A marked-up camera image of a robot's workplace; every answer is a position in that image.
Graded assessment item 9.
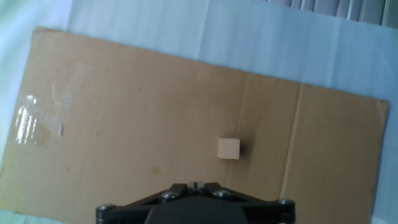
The brown cardboard sheet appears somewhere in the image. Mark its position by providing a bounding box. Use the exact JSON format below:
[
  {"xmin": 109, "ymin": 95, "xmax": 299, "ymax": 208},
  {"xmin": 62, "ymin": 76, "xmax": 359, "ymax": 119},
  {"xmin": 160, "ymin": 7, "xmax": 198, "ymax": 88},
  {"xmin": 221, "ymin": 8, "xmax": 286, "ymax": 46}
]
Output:
[{"xmin": 0, "ymin": 26, "xmax": 391, "ymax": 224}]

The small wooden block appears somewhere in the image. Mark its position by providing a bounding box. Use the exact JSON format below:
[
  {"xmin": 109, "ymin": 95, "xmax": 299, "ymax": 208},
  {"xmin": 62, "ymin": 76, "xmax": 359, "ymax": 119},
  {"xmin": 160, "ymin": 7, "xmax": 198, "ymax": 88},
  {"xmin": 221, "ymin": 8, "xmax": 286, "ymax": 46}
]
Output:
[{"xmin": 218, "ymin": 138, "xmax": 241, "ymax": 161}]

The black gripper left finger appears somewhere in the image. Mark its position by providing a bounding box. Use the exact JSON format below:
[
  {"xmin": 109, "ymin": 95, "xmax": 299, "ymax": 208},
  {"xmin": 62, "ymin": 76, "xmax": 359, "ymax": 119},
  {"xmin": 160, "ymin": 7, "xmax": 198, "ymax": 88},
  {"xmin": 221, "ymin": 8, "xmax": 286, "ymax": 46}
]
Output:
[{"xmin": 95, "ymin": 182, "xmax": 198, "ymax": 224}]

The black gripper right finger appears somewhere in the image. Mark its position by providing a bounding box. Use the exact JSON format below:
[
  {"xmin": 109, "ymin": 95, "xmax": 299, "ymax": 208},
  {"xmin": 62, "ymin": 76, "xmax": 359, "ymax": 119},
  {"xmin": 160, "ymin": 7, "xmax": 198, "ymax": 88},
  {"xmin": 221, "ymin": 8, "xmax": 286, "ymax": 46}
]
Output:
[{"xmin": 198, "ymin": 182, "xmax": 296, "ymax": 224}]

